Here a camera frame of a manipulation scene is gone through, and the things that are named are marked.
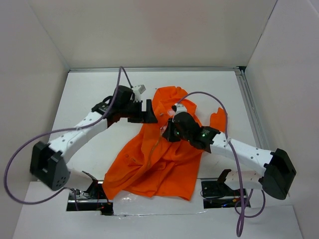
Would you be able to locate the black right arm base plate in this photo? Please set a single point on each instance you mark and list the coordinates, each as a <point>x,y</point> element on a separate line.
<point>218,195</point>

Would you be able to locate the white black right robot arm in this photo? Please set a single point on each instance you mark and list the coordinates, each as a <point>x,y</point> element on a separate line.
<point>270,171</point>

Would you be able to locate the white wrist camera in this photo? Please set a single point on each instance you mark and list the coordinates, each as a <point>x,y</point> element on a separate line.
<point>178,108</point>
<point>138,90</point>

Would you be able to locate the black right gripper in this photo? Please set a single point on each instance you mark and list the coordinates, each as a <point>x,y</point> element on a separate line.
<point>168,133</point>

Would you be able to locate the orange jacket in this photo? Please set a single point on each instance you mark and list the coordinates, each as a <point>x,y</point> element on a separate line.
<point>148,165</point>

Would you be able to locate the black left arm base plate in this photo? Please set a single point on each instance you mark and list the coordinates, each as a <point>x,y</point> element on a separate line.
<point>92,200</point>

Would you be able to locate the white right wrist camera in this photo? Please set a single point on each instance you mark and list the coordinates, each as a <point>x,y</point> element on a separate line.
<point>178,108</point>

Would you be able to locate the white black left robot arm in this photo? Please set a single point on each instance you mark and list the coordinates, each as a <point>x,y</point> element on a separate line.
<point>49,160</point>

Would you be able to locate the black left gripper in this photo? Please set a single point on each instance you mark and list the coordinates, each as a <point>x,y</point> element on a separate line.
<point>147,116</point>

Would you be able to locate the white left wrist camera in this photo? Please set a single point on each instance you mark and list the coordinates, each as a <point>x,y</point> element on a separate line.
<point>138,90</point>

